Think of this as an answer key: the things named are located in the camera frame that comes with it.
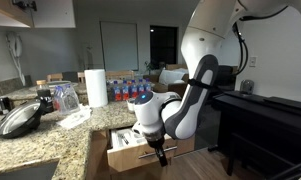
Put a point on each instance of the white whiteboard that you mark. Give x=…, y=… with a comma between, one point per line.
x=120, y=50

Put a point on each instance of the white paper sheet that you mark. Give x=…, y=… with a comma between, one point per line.
x=76, y=118

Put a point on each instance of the black coffee mug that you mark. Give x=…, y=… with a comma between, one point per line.
x=5, y=105

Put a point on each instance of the upper wooden cabinet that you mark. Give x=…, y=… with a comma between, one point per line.
x=17, y=13

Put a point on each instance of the wooden drawer with steel handle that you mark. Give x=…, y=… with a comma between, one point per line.
x=127, y=158

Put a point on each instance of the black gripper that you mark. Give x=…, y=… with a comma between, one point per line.
x=156, y=141

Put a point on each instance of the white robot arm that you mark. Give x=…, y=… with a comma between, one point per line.
x=168, y=114

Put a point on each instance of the black pot lid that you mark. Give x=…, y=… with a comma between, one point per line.
x=21, y=120

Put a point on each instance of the clear plastic bottle bag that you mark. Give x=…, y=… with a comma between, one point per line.
x=65, y=99

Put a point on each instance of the white cutlery tray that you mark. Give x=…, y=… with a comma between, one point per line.
x=125, y=138

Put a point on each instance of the white wall phone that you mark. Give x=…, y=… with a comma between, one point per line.
x=15, y=48

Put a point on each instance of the white plastic container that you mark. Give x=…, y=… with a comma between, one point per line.
x=131, y=104

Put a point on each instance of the dark jar with tan lid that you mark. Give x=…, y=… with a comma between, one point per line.
x=44, y=93

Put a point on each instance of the Fiji water bottle pack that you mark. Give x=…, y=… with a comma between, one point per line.
x=125, y=89

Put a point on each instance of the black digital piano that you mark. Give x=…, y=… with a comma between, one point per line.
x=261, y=132

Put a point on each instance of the white paper towel roll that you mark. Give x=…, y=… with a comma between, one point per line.
x=96, y=87

